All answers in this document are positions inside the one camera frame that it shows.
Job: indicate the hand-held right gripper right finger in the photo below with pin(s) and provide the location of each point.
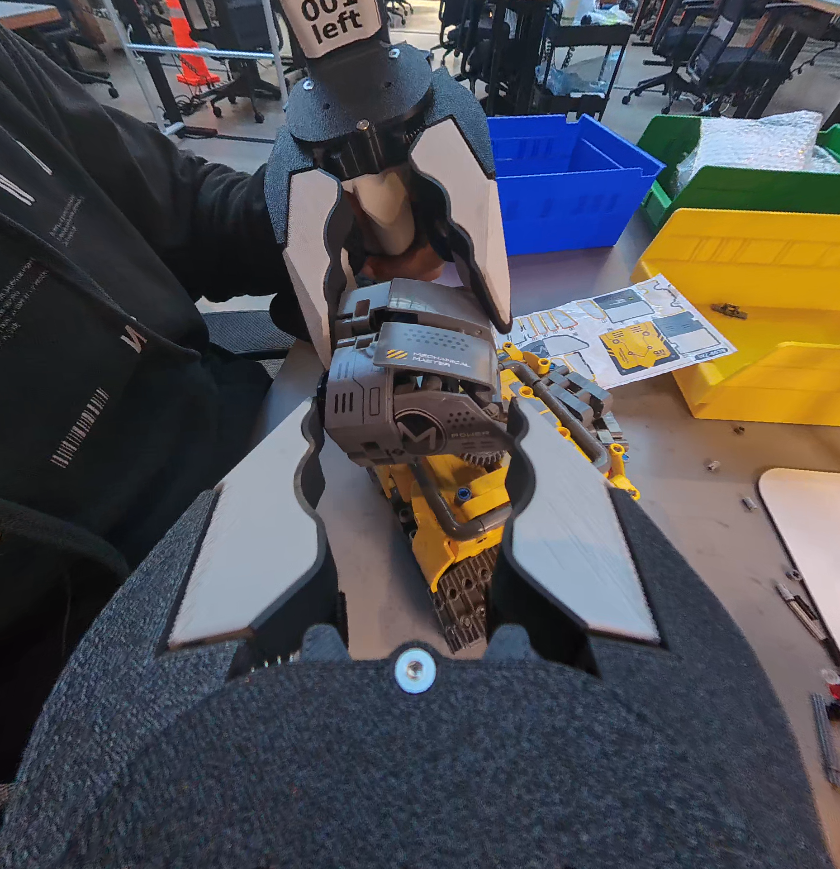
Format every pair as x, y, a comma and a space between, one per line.
576, 543

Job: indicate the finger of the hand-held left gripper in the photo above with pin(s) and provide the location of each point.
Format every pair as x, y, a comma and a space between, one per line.
308, 244
471, 197

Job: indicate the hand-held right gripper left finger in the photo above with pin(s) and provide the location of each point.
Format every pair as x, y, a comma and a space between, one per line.
257, 536

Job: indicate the yellow grey brick robot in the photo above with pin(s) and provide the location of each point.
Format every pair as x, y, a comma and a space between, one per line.
430, 478

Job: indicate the person's left forearm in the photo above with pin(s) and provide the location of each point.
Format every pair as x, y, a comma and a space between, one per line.
216, 217

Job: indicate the blue plastic bin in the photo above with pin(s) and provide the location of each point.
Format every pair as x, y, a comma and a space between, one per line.
569, 203

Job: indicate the orange traffic cone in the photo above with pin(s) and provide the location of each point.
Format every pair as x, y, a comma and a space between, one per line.
189, 47

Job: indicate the sticker sheet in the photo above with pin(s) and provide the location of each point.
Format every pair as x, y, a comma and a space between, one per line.
637, 332

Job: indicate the grey brick axle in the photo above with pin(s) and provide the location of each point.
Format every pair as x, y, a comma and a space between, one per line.
800, 609

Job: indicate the white book stand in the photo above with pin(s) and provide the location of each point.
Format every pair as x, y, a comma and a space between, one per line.
820, 543

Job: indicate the dark grey brick piece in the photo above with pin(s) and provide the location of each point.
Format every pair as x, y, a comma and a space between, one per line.
728, 311

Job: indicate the bubble wrap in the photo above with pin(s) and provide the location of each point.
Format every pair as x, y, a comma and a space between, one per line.
752, 142

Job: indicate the black mesh office chair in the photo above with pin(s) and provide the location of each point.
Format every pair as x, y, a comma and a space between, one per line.
725, 61

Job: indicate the yellow plastic bin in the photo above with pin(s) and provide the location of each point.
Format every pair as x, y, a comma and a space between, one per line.
766, 271

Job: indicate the pile of small brick pieces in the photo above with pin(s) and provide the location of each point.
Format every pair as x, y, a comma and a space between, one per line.
839, 706

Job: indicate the white metal frame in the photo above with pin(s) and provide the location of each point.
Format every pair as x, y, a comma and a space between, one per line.
202, 49

